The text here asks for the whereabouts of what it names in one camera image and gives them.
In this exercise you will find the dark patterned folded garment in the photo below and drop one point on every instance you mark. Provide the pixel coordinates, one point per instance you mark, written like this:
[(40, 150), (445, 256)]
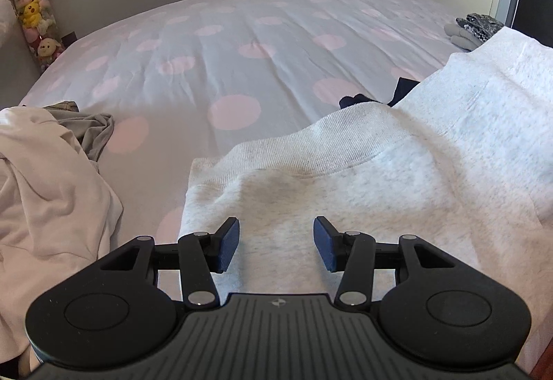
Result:
[(481, 23)]

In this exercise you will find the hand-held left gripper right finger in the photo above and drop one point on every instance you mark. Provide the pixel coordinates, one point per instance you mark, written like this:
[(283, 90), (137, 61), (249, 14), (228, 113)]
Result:
[(325, 244)]

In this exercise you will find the cream white garment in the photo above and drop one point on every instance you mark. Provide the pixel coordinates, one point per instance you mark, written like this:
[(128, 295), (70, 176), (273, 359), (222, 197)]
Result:
[(52, 190)]

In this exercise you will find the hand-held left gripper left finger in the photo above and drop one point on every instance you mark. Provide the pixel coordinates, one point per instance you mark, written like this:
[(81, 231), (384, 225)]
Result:
[(228, 244)]

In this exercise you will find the folded grey garment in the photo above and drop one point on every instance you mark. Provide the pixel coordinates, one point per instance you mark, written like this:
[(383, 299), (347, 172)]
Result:
[(464, 36)]

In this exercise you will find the bed with pink-dotted sheet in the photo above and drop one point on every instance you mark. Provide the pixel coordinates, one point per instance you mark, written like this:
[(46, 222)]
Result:
[(242, 51)]

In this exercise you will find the olive grey garment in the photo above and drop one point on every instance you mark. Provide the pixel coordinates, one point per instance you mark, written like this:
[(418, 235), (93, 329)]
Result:
[(93, 133)]

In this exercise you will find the light grey printed sweatshirt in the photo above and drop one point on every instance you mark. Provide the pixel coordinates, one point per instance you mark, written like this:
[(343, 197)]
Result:
[(410, 172)]

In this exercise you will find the black wall socket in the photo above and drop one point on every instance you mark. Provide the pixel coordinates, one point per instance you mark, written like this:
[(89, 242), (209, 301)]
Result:
[(68, 38)]

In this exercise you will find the navy blue garment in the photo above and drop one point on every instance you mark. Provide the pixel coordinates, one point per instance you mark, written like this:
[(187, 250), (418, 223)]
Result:
[(404, 90)]

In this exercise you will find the clear tube of plush toys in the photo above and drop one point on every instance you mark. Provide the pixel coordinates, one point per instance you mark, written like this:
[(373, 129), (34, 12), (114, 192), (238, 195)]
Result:
[(34, 8)]

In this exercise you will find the pale pink duvet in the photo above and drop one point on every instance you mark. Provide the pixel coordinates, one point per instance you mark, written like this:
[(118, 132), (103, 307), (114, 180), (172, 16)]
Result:
[(3, 21)]

